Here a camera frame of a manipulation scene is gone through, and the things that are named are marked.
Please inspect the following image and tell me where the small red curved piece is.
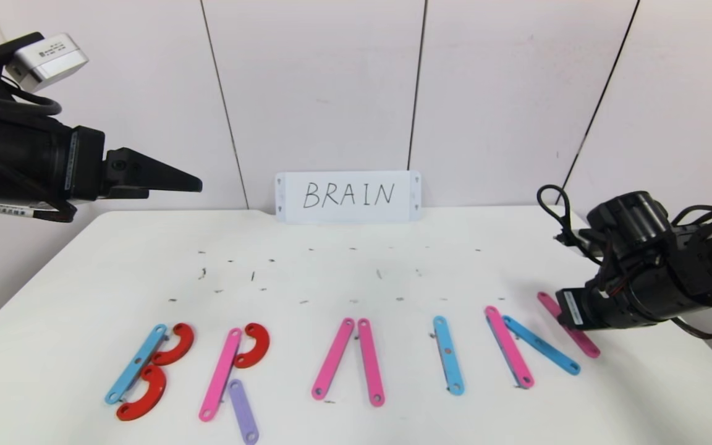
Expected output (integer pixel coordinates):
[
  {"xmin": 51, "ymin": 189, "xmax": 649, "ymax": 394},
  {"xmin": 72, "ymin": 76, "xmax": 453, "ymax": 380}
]
[{"xmin": 233, "ymin": 323, "xmax": 271, "ymax": 370}]

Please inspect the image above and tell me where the large red curved piece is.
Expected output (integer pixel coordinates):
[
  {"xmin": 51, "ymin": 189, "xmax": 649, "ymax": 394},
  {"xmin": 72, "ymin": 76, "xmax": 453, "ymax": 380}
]
[
  {"xmin": 150, "ymin": 323, "xmax": 195, "ymax": 367},
  {"xmin": 115, "ymin": 365, "xmax": 167, "ymax": 423}
]

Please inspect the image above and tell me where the white BRAIN sign card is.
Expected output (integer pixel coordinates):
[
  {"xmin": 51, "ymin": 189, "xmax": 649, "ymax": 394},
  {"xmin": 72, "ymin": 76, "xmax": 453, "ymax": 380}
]
[{"xmin": 274, "ymin": 171, "xmax": 423, "ymax": 224}]

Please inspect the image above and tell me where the long pink bar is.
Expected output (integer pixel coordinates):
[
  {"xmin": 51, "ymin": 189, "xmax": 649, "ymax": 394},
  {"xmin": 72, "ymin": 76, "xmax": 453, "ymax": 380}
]
[
  {"xmin": 484, "ymin": 306, "xmax": 535, "ymax": 390},
  {"xmin": 198, "ymin": 328, "xmax": 244, "ymax": 423},
  {"xmin": 357, "ymin": 318, "xmax": 386, "ymax": 409},
  {"xmin": 310, "ymin": 317, "xmax": 356, "ymax": 402}
]

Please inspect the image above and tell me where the dark blue bar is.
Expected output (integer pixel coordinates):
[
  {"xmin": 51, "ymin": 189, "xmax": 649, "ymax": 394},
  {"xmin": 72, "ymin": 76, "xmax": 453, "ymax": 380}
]
[{"xmin": 502, "ymin": 315, "xmax": 582, "ymax": 376}]

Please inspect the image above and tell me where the long light blue bar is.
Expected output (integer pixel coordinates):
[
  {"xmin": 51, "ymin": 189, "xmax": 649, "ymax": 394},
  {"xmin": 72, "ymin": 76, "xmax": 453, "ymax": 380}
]
[
  {"xmin": 432, "ymin": 315, "xmax": 466, "ymax": 397},
  {"xmin": 104, "ymin": 324, "xmax": 168, "ymax": 407}
]

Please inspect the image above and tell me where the black right camera cable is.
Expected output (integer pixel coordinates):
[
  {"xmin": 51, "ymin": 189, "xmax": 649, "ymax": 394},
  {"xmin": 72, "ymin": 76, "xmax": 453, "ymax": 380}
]
[{"xmin": 536, "ymin": 184, "xmax": 604, "ymax": 265}]

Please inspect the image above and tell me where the short purple bar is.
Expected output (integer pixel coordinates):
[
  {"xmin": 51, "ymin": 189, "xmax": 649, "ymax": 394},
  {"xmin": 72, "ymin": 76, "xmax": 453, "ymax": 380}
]
[{"xmin": 227, "ymin": 378, "xmax": 261, "ymax": 445}]

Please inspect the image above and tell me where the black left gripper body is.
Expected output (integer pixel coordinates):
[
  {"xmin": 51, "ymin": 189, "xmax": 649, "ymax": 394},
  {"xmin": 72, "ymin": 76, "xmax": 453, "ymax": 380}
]
[{"xmin": 0, "ymin": 111, "xmax": 106, "ymax": 213}]

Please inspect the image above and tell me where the black right upper arm cable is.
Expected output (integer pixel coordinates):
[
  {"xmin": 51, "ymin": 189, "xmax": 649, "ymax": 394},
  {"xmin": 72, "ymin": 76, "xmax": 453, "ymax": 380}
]
[{"xmin": 670, "ymin": 304, "xmax": 712, "ymax": 340}]

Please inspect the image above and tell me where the narrow pink bar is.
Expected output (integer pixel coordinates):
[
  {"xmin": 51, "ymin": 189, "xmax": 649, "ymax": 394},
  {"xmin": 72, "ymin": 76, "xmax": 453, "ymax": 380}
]
[{"xmin": 536, "ymin": 291, "xmax": 602, "ymax": 360}]

